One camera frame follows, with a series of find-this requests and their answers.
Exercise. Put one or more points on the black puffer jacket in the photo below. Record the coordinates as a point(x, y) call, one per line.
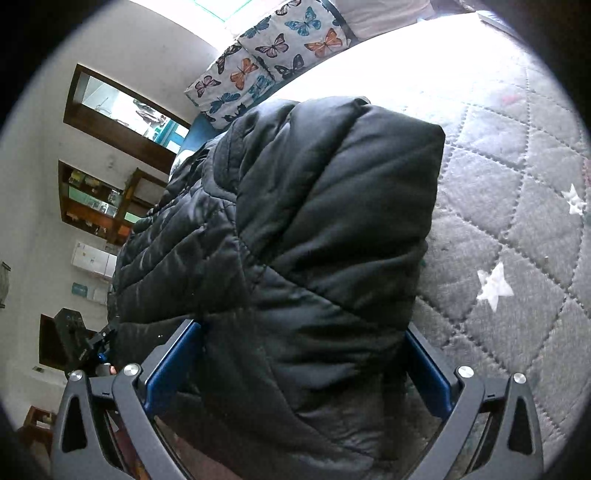
point(300, 254)

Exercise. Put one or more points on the butterfly print pillow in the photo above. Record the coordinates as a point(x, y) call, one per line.
point(231, 87)
point(300, 37)

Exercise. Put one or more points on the grey quilted bedspread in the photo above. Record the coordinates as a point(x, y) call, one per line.
point(498, 184)

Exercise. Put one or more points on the wooden door frame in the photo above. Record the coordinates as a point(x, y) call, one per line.
point(124, 120)

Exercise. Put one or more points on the blue cushion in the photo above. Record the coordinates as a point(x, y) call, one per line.
point(196, 134)

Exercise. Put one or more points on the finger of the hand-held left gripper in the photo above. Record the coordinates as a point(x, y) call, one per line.
point(104, 346)

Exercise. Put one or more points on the wooden wall shelf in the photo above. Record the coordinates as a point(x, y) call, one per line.
point(101, 203)

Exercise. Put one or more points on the wooden stool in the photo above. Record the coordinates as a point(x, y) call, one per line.
point(39, 422)

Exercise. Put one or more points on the teal wall card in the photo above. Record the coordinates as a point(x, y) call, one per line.
point(81, 290)

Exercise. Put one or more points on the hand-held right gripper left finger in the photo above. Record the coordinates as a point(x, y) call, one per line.
point(173, 364)

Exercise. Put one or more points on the dark framed wall panel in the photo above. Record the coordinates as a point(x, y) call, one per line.
point(48, 341)

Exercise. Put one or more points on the white wall box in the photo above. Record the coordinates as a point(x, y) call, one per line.
point(94, 261)

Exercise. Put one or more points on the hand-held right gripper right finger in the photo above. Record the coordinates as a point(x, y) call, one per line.
point(429, 374)

